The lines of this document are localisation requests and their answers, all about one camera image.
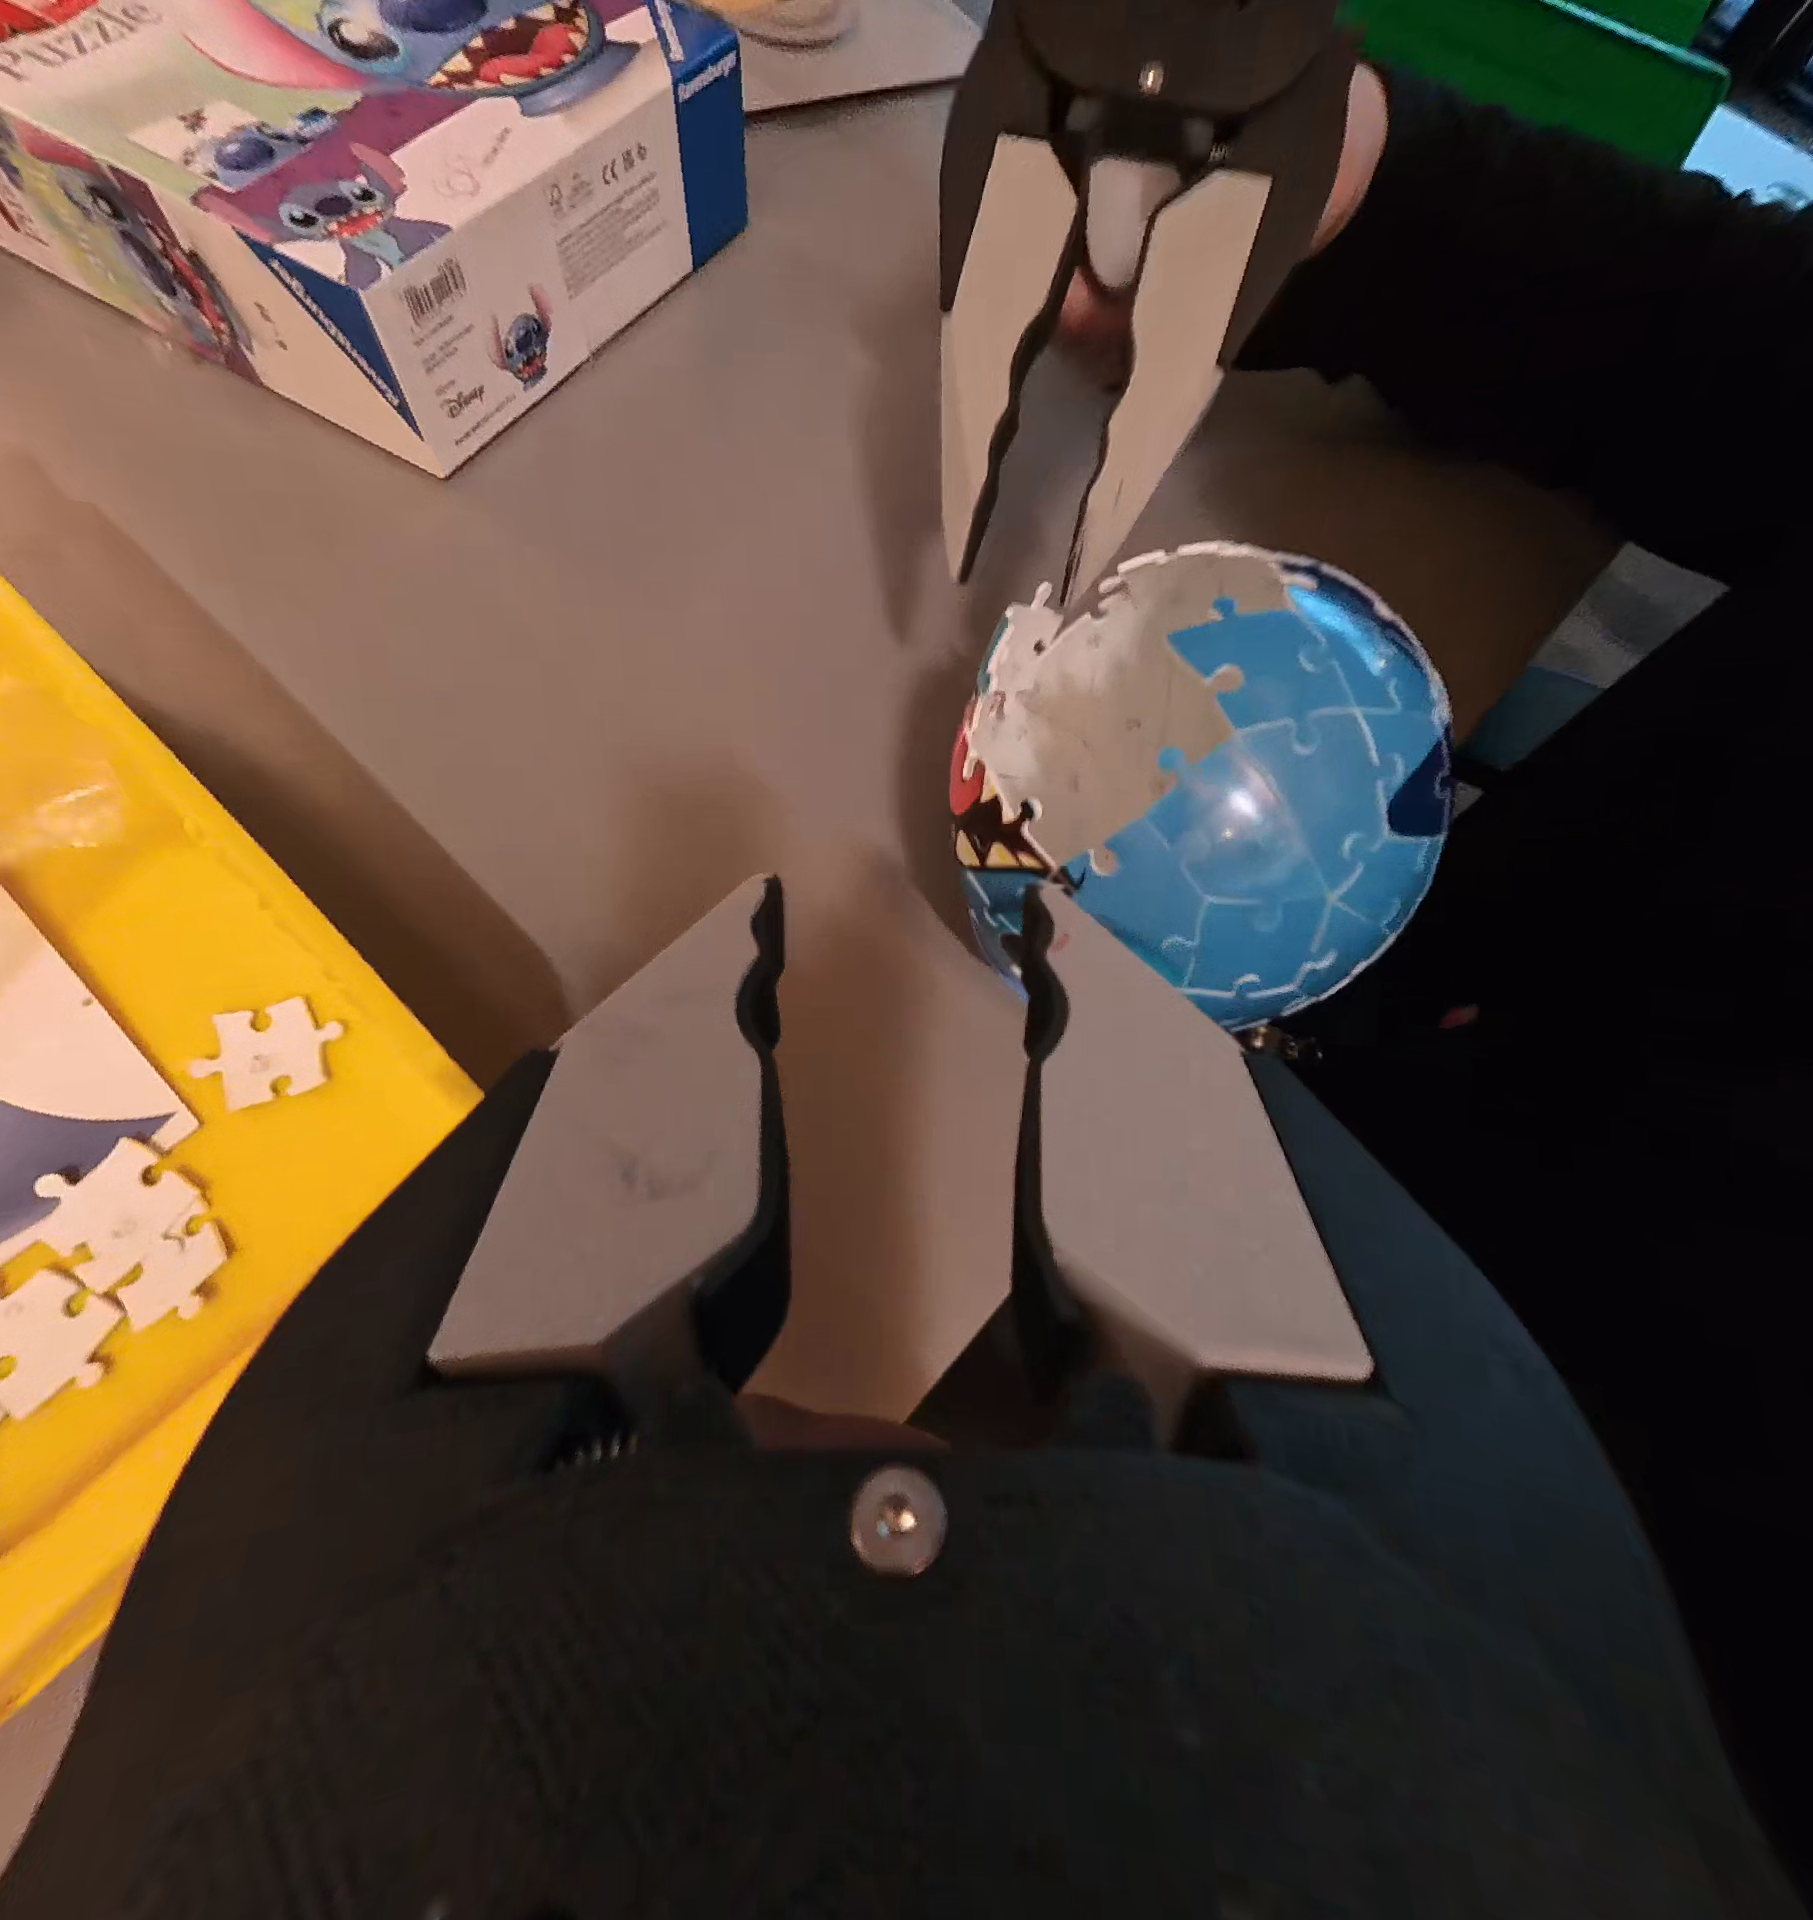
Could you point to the person's right hand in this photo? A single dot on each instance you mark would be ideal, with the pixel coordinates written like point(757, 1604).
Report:
point(1357, 150)

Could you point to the green plastic bin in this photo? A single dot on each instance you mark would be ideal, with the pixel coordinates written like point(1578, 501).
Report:
point(1536, 66)

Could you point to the pile of white puzzle pieces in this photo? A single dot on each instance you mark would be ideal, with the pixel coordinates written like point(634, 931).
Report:
point(111, 1246)

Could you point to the white blue puzzle box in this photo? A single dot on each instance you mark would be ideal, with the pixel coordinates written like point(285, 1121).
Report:
point(323, 226)

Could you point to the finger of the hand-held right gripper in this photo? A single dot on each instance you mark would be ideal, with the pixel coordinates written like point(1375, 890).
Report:
point(996, 299)
point(1191, 331)

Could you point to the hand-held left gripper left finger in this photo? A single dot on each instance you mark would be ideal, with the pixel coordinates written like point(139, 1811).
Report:
point(606, 1185)

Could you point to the blue puzzle ball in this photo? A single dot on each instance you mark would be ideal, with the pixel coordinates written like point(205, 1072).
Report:
point(1266, 840)

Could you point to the person's right forearm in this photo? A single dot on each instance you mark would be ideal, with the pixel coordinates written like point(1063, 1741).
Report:
point(1522, 299)

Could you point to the person's left hand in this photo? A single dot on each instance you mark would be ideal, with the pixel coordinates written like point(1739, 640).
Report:
point(831, 1425)

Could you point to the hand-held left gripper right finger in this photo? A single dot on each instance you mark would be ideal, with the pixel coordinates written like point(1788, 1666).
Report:
point(1191, 1199)

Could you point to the yellow plastic bin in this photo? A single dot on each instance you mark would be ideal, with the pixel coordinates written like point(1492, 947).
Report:
point(248, 930)

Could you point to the grey fabric chair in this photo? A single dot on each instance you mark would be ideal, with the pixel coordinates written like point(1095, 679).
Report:
point(1597, 661)

